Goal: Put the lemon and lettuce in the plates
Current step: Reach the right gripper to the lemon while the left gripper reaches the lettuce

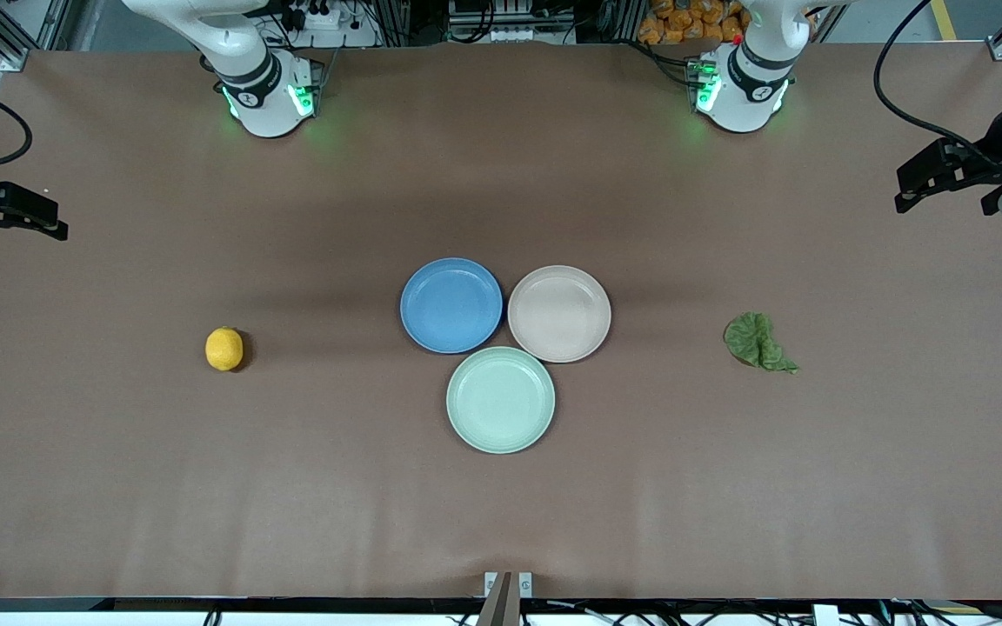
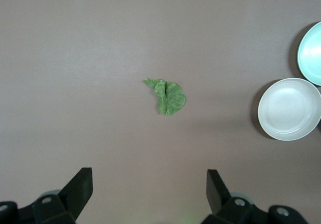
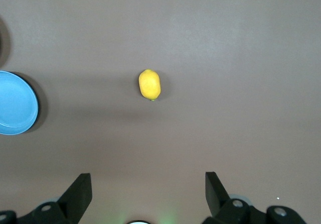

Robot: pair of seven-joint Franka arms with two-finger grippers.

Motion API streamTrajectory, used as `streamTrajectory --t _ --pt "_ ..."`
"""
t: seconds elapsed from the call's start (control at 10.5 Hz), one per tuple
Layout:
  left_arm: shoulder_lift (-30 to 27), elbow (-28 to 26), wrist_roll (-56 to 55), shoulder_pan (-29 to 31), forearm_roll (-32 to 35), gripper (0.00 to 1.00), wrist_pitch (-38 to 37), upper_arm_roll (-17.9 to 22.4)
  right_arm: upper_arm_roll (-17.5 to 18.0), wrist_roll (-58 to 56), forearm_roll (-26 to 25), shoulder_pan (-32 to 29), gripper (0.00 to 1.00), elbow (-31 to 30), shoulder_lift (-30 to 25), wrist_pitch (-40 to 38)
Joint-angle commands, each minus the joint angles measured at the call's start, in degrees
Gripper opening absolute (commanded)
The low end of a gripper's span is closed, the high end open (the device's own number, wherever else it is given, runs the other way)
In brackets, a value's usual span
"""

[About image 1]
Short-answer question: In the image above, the yellow lemon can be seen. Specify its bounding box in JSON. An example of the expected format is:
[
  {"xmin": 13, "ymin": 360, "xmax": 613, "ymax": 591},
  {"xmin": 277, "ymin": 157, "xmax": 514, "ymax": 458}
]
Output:
[{"xmin": 205, "ymin": 326, "xmax": 244, "ymax": 373}]

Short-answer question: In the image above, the blue plate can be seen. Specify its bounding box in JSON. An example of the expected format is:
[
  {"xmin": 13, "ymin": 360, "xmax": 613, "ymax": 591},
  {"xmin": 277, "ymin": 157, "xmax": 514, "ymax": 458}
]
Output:
[{"xmin": 400, "ymin": 257, "xmax": 504, "ymax": 355}]

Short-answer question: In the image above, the bag of oranges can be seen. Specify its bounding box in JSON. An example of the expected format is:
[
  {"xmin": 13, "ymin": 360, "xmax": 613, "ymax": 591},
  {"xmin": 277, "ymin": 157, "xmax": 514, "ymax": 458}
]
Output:
[{"xmin": 638, "ymin": 0, "xmax": 750, "ymax": 46}]

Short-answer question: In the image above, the green lettuce leaf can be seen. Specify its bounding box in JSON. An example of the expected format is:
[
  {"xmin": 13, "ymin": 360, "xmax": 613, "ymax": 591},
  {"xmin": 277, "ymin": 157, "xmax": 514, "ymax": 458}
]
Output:
[{"xmin": 723, "ymin": 313, "xmax": 800, "ymax": 376}]

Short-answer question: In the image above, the metal table edge bracket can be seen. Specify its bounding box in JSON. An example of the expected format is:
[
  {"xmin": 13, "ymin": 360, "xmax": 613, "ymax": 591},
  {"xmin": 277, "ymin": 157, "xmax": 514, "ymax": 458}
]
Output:
[{"xmin": 477, "ymin": 570, "xmax": 534, "ymax": 626}]

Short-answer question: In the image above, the pale green plate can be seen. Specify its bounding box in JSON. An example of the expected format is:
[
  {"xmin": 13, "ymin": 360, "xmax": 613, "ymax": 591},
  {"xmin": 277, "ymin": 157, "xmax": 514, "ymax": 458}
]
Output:
[{"xmin": 446, "ymin": 346, "xmax": 556, "ymax": 455}]

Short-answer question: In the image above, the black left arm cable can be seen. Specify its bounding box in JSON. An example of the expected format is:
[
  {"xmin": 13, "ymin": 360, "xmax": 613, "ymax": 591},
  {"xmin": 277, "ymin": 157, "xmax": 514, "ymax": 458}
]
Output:
[{"xmin": 872, "ymin": 0, "xmax": 993, "ymax": 163}]

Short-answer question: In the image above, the black base cable bundle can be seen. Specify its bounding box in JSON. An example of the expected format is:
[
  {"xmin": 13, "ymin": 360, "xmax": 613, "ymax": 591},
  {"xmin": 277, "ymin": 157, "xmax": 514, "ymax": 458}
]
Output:
[{"xmin": 627, "ymin": 38, "xmax": 704, "ymax": 90}]

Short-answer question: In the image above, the beige plate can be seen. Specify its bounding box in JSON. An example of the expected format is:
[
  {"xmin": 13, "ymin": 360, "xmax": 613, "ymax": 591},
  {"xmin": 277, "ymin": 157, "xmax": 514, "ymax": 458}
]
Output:
[{"xmin": 507, "ymin": 265, "xmax": 612, "ymax": 363}]

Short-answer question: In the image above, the white power strip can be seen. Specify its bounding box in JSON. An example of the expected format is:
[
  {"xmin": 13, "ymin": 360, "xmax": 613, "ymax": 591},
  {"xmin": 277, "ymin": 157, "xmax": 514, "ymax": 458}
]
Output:
[{"xmin": 291, "ymin": 0, "xmax": 344, "ymax": 29}]

